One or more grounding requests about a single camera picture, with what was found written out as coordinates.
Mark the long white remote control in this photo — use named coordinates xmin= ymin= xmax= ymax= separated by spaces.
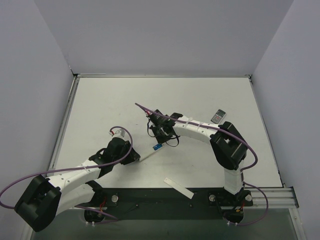
xmin=139 ymin=144 xmax=164 ymax=162

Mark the blue battery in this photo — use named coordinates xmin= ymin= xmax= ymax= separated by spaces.
xmin=153 ymin=143 xmax=163 ymax=151

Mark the white remote battery cover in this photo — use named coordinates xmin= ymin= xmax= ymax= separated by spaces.
xmin=163 ymin=177 xmax=194 ymax=200

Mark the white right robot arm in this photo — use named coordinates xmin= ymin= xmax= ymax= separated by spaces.
xmin=146 ymin=110 xmax=248 ymax=195

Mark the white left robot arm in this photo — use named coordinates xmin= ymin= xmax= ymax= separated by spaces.
xmin=14 ymin=137 xmax=141 ymax=232

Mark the small grey remote control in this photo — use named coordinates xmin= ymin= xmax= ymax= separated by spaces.
xmin=210 ymin=109 xmax=227 ymax=125

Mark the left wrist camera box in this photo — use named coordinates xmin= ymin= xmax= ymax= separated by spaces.
xmin=109 ymin=129 xmax=126 ymax=139

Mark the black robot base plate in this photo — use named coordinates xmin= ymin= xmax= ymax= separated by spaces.
xmin=41 ymin=183 xmax=255 ymax=225

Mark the aluminium table edge rail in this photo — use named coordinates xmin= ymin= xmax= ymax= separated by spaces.
xmin=48 ymin=74 xmax=79 ymax=171

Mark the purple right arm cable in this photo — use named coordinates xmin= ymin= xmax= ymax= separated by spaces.
xmin=134 ymin=102 xmax=270 ymax=227

